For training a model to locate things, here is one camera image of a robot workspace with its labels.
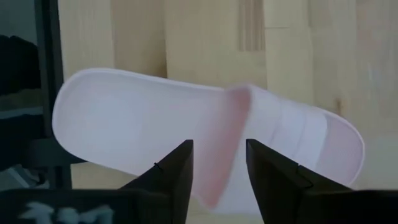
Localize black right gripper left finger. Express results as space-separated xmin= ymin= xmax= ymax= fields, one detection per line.
xmin=0 ymin=139 xmax=195 ymax=224

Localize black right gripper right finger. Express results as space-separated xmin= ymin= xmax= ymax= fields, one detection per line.
xmin=246 ymin=138 xmax=398 ymax=224

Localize pink slide sandal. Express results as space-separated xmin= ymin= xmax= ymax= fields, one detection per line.
xmin=51 ymin=67 xmax=366 ymax=215

